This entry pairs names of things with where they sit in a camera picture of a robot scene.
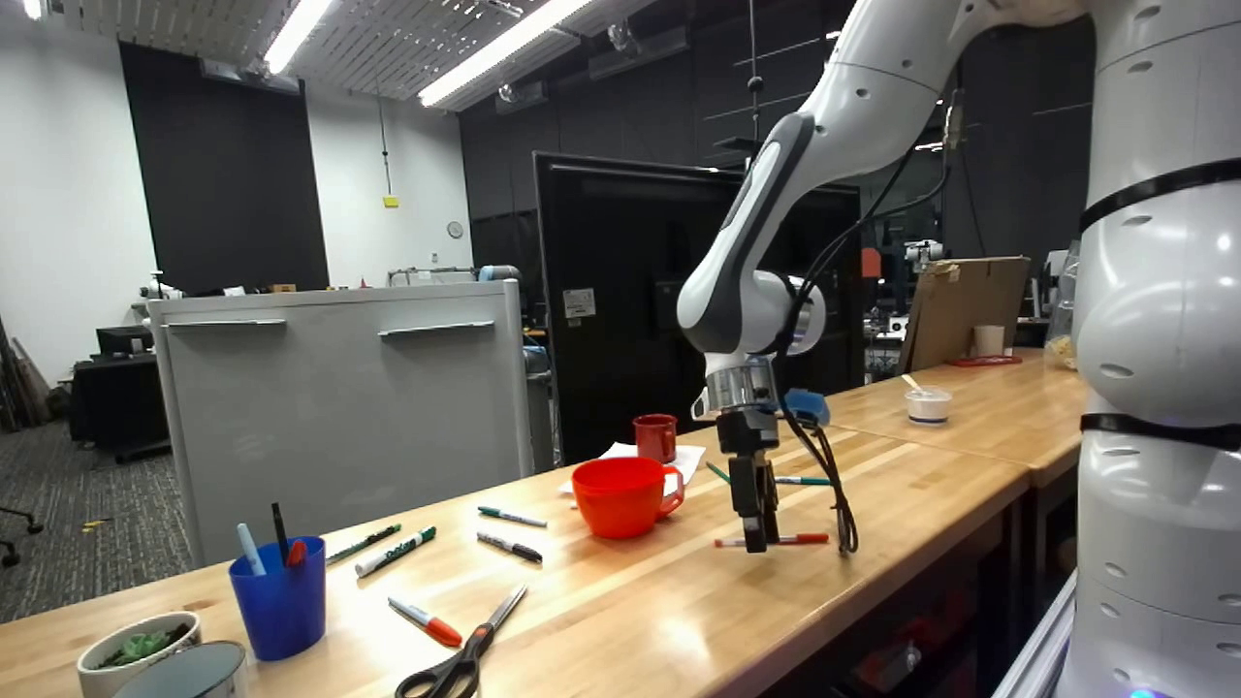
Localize white paper sheet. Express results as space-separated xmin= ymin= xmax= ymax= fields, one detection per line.
xmin=554 ymin=438 xmax=709 ymax=502

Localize grey barrel marker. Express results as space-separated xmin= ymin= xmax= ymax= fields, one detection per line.
xmin=473 ymin=503 xmax=550 ymax=533

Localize aluminium frame rail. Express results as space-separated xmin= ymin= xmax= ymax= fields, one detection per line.
xmin=992 ymin=575 xmax=1083 ymax=698

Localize black cap grey marker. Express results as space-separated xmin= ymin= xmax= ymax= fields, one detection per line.
xmin=473 ymin=533 xmax=545 ymax=568

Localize thin black pen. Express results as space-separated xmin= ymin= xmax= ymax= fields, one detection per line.
xmin=267 ymin=502 xmax=296 ymax=568

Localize dark red cup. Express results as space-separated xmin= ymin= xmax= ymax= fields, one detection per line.
xmin=627 ymin=410 xmax=682 ymax=467

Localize black chair base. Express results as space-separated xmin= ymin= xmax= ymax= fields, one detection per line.
xmin=0 ymin=502 xmax=44 ymax=572

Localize orange cap white marker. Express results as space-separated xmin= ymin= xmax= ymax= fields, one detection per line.
xmin=385 ymin=592 xmax=466 ymax=652

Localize white cabinet label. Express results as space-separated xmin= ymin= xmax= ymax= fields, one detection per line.
xmin=558 ymin=283 xmax=602 ymax=326

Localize brown cardboard board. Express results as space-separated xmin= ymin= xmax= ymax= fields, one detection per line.
xmin=899 ymin=254 xmax=1036 ymax=375

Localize dark slim marker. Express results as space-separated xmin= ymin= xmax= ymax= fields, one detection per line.
xmin=324 ymin=519 xmax=408 ymax=568

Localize black equipment cart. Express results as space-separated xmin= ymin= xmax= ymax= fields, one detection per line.
xmin=69 ymin=321 xmax=169 ymax=456

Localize long ceiling light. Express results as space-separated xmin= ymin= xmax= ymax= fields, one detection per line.
xmin=259 ymin=0 xmax=336 ymax=78
xmin=415 ymin=0 xmax=592 ymax=111

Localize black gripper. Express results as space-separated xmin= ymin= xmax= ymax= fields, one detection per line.
xmin=718 ymin=400 xmax=784 ymax=555

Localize grey partition board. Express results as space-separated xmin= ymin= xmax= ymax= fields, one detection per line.
xmin=144 ymin=281 xmax=537 ymax=572

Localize black handled scissors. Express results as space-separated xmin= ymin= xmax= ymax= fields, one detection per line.
xmin=393 ymin=584 xmax=530 ymax=698

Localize green black marker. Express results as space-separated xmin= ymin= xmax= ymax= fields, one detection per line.
xmin=351 ymin=524 xmax=443 ymax=583

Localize green crumpled material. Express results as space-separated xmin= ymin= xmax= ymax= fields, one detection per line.
xmin=102 ymin=619 xmax=190 ymax=671

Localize white paper cup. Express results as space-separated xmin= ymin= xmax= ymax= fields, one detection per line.
xmin=969 ymin=321 xmax=1011 ymax=365

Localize black camera stand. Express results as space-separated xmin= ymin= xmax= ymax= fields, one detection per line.
xmin=704 ymin=0 xmax=779 ymax=170

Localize black cable bundle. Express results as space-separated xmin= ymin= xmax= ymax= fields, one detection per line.
xmin=769 ymin=95 xmax=965 ymax=562

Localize orange plastic cup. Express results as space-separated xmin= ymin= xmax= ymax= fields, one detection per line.
xmin=571 ymin=454 xmax=689 ymax=544

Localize black cabinet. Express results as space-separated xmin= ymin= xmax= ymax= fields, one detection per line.
xmin=530 ymin=151 xmax=867 ymax=467

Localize small white bowl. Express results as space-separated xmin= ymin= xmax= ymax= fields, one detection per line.
xmin=899 ymin=383 xmax=959 ymax=428

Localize white blue marker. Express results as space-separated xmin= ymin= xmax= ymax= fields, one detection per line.
xmin=234 ymin=519 xmax=271 ymax=583

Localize large black wall screen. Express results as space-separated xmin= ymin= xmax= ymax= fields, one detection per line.
xmin=117 ymin=38 xmax=332 ymax=299

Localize blue plastic cup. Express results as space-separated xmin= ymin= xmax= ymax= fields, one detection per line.
xmin=223 ymin=533 xmax=331 ymax=666

